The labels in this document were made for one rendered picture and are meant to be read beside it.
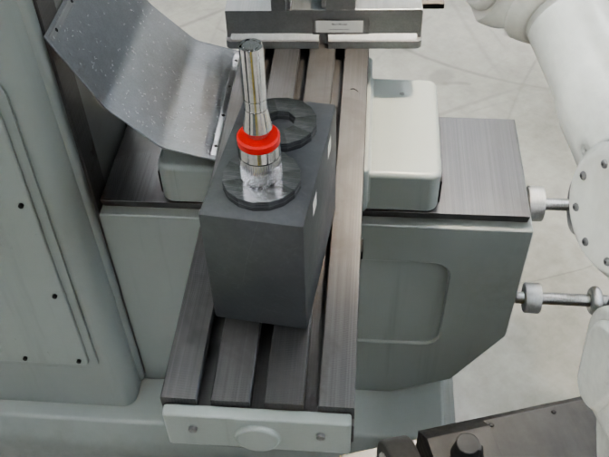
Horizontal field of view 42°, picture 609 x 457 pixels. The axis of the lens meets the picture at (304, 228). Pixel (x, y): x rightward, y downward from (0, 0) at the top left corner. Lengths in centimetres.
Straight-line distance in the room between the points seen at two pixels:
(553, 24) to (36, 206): 107
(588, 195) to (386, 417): 139
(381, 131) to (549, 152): 141
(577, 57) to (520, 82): 255
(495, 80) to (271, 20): 174
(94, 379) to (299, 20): 91
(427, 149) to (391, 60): 174
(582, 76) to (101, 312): 128
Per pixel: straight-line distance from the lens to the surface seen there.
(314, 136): 97
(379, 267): 153
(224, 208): 89
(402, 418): 183
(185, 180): 142
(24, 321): 172
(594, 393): 103
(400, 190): 139
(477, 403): 211
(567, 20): 55
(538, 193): 160
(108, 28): 142
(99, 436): 192
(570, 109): 53
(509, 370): 218
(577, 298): 163
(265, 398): 95
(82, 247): 153
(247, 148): 85
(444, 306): 161
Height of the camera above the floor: 178
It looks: 46 degrees down
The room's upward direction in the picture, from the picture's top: 2 degrees counter-clockwise
